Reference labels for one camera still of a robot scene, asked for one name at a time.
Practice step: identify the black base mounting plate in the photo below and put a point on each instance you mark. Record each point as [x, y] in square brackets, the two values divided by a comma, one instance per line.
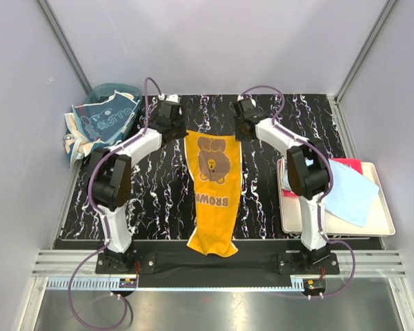
[220, 279]

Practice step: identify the light blue terry towel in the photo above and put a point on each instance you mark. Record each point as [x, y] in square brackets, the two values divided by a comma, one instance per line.
[355, 206]

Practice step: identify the grey lettered folded towel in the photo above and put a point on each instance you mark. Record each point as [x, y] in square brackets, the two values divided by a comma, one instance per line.
[283, 174]

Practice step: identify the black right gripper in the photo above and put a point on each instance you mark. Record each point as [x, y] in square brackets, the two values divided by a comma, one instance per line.
[239, 136]

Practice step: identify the right controller board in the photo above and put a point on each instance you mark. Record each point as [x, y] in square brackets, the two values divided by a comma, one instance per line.
[316, 285]

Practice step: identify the pink folded towel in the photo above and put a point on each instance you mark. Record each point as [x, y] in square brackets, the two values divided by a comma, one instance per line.
[344, 175]

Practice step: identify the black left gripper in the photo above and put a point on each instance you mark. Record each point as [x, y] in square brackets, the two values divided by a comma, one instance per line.
[182, 133]

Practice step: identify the white plastic tray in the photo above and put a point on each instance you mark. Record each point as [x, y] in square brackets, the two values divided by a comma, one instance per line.
[379, 223]

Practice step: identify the blue white patterned towel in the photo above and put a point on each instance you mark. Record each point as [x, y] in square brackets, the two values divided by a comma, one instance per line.
[99, 124]

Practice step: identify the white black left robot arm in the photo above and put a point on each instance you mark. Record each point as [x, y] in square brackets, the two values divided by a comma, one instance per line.
[109, 181]

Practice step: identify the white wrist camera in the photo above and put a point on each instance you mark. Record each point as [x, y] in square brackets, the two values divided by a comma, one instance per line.
[171, 98]
[241, 98]

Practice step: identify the yellow towel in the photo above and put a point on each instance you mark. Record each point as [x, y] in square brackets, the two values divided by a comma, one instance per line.
[215, 166]

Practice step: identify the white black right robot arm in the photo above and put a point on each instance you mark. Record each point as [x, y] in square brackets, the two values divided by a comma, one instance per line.
[308, 170]

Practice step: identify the aluminium corner post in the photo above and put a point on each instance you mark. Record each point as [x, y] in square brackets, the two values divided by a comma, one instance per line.
[384, 15]
[61, 38]

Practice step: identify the slotted cable duct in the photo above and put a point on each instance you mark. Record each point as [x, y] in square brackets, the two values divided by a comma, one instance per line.
[85, 283]

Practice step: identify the right aluminium corner post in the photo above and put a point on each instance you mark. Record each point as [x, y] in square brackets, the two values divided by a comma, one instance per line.
[384, 15]

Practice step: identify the left controller board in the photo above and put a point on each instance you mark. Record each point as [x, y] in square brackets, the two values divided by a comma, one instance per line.
[128, 282]

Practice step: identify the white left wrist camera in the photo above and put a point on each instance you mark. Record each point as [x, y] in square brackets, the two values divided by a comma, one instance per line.
[171, 98]

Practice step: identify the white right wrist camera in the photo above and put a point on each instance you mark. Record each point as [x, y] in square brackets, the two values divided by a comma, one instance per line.
[241, 98]

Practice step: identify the aluminium front rail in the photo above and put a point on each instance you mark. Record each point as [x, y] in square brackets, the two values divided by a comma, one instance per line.
[364, 263]

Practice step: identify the teal plastic laundry basket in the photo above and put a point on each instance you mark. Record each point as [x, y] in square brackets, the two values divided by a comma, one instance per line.
[101, 92]

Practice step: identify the controller board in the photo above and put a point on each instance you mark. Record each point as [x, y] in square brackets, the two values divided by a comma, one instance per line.
[128, 282]
[316, 285]

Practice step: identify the left aluminium corner post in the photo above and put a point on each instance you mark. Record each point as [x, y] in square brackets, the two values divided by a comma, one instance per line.
[61, 38]

